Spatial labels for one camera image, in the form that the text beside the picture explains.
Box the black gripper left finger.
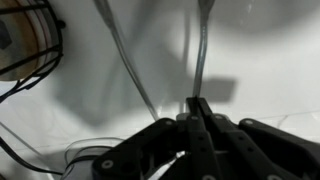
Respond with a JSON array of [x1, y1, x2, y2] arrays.
[[91, 96, 216, 180]]

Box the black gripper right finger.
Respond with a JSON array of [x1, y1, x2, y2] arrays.
[[197, 96, 320, 180]]

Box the metal tongs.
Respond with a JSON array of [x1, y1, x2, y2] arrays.
[[92, 0, 216, 122]]

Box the round wooden board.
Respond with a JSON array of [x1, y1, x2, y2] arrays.
[[0, 0, 52, 82]]

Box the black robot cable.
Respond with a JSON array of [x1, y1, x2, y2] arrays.
[[0, 135, 65, 176]]

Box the black wire basket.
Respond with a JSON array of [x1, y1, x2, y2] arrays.
[[0, 0, 67, 104]]

